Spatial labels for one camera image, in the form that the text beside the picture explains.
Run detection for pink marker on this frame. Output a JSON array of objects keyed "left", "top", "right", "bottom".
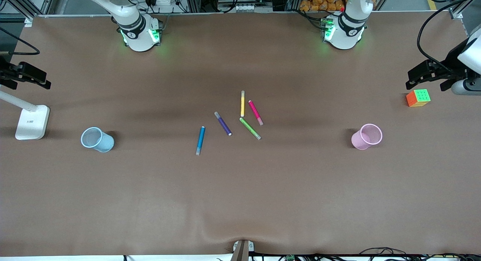
[{"left": 248, "top": 100, "right": 264, "bottom": 126}]

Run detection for blue marker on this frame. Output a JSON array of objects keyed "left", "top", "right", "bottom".
[{"left": 195, "top": 126, "right": 206, "bottom": 156}]

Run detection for colourful puzzle cube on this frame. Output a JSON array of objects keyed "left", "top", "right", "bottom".
[{"left": 406, "top": 89, "right": 431, "bottom": 108}]

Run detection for pink mesh cup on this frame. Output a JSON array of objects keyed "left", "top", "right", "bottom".
[{"left": 351, "top": 123, "right": 383, "bottom": 150}]

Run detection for blue mesh cup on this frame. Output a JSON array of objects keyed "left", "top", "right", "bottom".
[{"left": 81, "top": 127, "right": 115, "bottom": 153}]

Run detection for green marker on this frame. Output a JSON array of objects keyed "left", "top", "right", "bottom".
[{"left": 239, "top": 117, "right": 262, "bottom": 140}]

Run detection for purple marker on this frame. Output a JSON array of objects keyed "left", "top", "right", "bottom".
[{"left": 214, "top": 111, "right": 232, "bottom": 136}]

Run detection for brown table mat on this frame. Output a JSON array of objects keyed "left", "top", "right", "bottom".
[{"left": 0, "top": 11, "right": 481, "bottom": 256}]

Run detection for black arm base cables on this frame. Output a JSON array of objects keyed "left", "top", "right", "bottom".
[{"left": 296, "top": 8, "right": 324, "bottom": 30}]

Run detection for black looped cable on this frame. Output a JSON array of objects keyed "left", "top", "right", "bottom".
[{"left": 359, "top": 247, "right": 481, "bottom": 261}]

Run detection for aluminium camera mount post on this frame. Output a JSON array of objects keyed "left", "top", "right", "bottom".
[{"left": 231, "top": 240, "right": 254, "bottom": 261}]

